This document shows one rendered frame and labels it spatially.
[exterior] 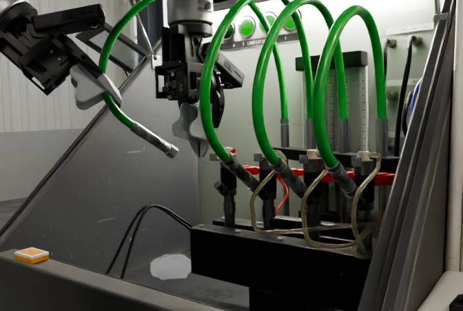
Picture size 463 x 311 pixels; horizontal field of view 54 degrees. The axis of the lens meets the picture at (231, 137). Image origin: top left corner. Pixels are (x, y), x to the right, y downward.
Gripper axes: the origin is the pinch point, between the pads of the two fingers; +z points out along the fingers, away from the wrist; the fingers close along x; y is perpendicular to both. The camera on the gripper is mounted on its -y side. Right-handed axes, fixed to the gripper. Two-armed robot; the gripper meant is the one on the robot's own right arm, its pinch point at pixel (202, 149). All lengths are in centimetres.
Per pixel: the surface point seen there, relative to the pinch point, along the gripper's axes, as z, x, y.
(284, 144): 0.8, 2.9, -22.9
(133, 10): -23.6, -9.1, 6.1
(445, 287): 13.5, 39.0, 6.7
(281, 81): -12.2, 2.6, -22.6
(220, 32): -17.1, 10.9, 8.5
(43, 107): -24, -603, -338
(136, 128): -3.8, -9.1, 6.6
